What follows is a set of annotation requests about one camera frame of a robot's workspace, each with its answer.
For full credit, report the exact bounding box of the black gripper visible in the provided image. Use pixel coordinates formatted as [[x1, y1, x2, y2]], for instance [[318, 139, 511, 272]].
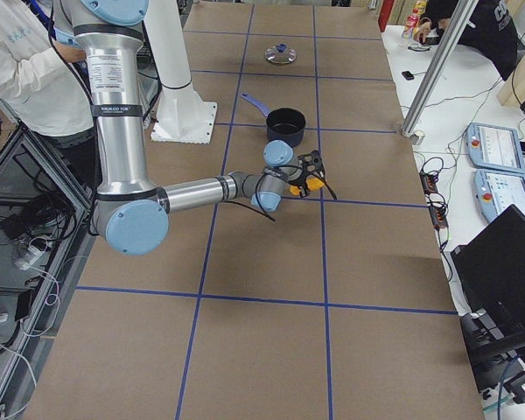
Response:
[[288, 169, 310, 198]]

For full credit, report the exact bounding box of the yellow toy corn cob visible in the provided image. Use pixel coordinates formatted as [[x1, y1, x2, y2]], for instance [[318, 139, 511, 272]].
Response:
[[290, 178, 325, 196]]

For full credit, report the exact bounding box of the glass pot lid blue knob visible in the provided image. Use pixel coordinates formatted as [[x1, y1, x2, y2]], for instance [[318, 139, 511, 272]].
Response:
[[264, 43, 298, 65]]

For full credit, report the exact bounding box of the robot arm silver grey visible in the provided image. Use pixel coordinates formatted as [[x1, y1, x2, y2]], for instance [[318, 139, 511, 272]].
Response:
[[52, 1, 310, 255]]

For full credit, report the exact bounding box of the dark blue saucepan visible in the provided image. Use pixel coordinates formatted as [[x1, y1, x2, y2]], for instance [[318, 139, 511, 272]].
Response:
[[240, 93, 306, 148]]

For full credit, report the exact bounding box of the small metal cylinder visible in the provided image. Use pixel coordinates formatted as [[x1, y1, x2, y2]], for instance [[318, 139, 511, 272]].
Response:
[[410, 129, 425, 145]]

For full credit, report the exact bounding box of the black orange usb hub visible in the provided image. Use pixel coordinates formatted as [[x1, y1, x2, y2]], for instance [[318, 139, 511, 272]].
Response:
[[419, 171, 449, 231]]

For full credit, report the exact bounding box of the lower teach pendant blue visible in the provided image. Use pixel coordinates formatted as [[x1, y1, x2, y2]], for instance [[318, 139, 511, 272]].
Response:
[[473, 170, 525, 222]]

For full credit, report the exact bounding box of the teach pendant blue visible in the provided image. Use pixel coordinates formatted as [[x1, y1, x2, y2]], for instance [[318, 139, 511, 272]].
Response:
[[463, 122, 525, 174], [473, 170, 525, 222]]

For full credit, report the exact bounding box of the upper teach pendant blue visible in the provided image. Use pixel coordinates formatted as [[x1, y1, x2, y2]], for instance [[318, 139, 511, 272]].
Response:
[[463, 122, 525, 174]]

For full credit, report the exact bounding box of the black laptop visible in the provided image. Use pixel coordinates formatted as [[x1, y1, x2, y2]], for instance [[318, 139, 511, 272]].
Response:
[[451, 205, 525, 325]]

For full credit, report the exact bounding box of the person in black shirt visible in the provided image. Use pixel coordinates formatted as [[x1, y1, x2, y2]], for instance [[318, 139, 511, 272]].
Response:
[[414, 0, 518, 81]]

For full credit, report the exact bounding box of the black monitor stand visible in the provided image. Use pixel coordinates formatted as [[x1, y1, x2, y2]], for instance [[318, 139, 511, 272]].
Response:
[[459, 313, 525, 404]]

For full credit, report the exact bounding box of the person in white clothing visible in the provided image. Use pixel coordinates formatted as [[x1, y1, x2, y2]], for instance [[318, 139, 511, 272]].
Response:
[[0, 1, 96, 188]]

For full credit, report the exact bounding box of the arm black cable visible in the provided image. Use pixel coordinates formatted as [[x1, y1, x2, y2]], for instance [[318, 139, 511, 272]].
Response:
[[227, 164, 339, 222]]

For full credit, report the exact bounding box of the white pedestal column with base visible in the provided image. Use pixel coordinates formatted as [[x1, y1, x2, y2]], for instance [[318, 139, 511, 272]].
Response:
[[144, 0, 217, 144]]

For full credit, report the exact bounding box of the aluminium frame post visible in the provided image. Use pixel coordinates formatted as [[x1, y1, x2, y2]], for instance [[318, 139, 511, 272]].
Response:
[[401, 0, 478, 137]]

